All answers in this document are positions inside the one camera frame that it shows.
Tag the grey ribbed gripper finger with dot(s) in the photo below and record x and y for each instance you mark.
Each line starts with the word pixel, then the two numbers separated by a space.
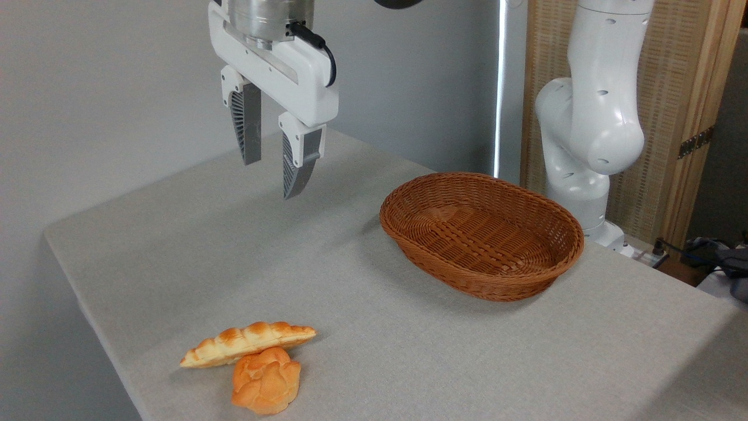
pixel 250 128
pixel 295 169

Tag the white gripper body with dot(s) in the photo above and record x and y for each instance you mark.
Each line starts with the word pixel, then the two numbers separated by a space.
pixel 292 82

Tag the long braided bread loaf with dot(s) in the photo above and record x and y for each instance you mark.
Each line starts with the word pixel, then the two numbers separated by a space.
pixel 245 342

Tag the round orange bread roll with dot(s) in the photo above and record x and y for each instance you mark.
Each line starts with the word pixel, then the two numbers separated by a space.
pixel 266 383

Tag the brown wicker oval basket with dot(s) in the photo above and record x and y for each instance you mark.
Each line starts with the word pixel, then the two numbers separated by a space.
pixel 467 234

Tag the grey fabric tablecloth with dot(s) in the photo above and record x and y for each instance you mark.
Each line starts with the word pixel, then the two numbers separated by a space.
pixel 380 339

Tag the wooden rattan folding screen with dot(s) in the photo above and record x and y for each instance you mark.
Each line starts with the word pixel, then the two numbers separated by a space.
pixel 684 76

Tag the dark metal screen hinge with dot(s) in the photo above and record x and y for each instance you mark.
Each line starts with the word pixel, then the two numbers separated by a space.
pixel 695 142

